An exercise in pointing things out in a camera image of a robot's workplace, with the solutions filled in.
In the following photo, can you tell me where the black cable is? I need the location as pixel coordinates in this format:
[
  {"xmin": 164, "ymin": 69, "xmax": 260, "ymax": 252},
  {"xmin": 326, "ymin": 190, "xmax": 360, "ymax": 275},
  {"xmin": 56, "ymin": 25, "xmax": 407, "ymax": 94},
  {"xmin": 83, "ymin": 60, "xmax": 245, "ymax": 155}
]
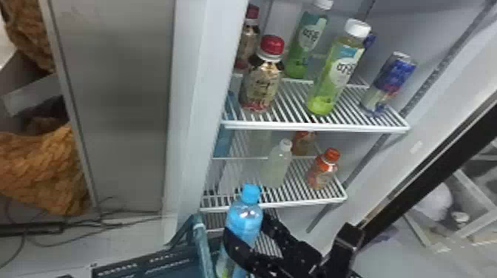
[{"xmin": 0, "ymin": 197, "xmax": 164, "ymax": 270}]

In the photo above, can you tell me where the blue bottle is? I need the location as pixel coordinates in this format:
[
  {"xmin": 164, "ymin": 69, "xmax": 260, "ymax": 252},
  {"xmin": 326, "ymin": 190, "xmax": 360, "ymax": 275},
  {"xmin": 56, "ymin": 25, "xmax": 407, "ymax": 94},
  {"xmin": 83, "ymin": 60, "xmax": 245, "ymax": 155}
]
[{"xmin": 214, "ymin": 183, "xmax": 265, "ymax": 278}]

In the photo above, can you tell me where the blue basket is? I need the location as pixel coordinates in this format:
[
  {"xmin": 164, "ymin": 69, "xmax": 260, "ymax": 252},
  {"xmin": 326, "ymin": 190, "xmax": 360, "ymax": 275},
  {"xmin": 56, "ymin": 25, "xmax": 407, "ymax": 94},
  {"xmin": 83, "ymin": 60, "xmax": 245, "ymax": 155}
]
[{"xmin": 90, "ymin": 212, "xmax": 234, "ymax": 278}]

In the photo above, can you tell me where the brown bottle with red cap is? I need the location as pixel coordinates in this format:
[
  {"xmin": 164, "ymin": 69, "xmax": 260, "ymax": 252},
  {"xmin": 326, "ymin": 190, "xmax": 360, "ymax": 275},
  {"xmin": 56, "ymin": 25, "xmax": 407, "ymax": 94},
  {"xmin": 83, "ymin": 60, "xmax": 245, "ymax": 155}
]
[
  {"xmin": 233, "ymin": 4, "xmax": 261, "ymax": 73},
  {"xmin": 237, "ymin": 34, "xmax": 286, "ymax": 113}
]

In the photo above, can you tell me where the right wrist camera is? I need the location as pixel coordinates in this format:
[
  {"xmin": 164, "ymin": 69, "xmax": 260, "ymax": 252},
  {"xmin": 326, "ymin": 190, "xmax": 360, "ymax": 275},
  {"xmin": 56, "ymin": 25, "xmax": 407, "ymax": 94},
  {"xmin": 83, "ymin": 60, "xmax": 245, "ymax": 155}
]
[{"xmin": 320, "ymin": 222, "xmax": 366, "ymax": 278}]

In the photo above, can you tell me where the white bottle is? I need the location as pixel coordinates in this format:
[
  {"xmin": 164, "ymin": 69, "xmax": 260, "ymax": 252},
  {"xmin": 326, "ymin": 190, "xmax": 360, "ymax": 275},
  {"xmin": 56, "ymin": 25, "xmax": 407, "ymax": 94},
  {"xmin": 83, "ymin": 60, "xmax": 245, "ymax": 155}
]
[{"xmin": 259, "ymin": 138, "xmax": 294, "ymax": 189}]

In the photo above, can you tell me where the white fridge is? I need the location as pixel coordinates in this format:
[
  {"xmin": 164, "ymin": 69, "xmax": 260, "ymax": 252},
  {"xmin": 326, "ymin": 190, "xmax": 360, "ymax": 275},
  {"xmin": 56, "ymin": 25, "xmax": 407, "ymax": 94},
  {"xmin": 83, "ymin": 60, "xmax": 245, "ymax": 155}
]
[{"xmin": 38, "ymin": 0, "xmax": 497, "ymax": 254}]

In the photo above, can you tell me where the blue can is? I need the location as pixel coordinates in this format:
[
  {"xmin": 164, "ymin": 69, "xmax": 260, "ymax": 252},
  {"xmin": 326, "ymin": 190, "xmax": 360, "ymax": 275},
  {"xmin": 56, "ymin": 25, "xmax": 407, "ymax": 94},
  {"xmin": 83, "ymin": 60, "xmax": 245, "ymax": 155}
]
[{"xmin": 359, "ymin": 51, "xmax": 418, "ymax": 116}]

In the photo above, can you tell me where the orange bottle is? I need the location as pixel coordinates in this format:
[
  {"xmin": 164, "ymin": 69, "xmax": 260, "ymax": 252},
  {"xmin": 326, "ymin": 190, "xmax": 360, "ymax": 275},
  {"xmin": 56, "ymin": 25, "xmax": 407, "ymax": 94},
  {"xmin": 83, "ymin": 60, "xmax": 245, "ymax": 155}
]
[
  {"xmin": 291, "ymin": 130, "xmax": 317, "ymax": 157},
  {"xmin": 305, "ymin": 147, "xmax": 342, "ymax": 191}
]

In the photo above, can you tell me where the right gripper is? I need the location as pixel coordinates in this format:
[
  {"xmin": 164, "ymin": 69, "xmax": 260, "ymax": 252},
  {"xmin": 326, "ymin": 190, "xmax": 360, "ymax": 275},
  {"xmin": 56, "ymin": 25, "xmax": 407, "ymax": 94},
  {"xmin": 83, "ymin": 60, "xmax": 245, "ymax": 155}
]
[{"xmin": 222, "ymin": 214, "xmax": 324, "ymax": 278}]

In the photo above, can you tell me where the brown woven basket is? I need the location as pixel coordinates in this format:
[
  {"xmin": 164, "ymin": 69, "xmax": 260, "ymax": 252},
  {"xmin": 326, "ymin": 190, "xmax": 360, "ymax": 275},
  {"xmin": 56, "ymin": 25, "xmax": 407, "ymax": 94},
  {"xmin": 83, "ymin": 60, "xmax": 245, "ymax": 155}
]
[
  {"xmin": 0, "ymin": 0, "xmax": 56, "ymax": 74},
  {"xmin": 0, "ymin": 123, "xmax": 91, "ymax": 217}
]

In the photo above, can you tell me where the green bottle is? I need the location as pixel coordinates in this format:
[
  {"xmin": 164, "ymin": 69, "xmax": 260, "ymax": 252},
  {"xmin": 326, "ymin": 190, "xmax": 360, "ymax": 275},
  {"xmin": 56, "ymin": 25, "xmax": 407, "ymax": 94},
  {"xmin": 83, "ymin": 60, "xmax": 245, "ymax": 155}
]
[
  {"xmin": 283, "ymin": 0, "xmax": 335, "ymax": 80},
  {"xmin": 305, "ymin": 18, "xmax": 372, "ymax": 117}
]

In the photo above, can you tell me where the fridge door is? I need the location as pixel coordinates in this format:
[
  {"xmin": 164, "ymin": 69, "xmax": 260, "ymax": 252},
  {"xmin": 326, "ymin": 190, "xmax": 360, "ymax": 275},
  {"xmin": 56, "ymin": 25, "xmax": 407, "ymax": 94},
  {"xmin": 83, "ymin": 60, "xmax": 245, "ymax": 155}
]
[{"xmin": 356, "ymin": 88, "xmax": 497, "ymax": 278}]

